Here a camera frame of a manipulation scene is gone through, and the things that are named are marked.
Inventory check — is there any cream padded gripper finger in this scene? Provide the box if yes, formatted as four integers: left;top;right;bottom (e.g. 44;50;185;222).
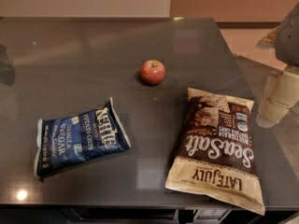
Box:
256;66;299;128

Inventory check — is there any red apple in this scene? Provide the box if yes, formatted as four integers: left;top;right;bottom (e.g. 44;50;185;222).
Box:
140;60;165;86

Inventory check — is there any blue Kettle chip bag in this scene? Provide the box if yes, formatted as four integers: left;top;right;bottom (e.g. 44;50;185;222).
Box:
34;98;131;176

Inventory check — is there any brown Late July chip bag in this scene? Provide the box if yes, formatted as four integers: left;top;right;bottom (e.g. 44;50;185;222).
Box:
165;88;265;215

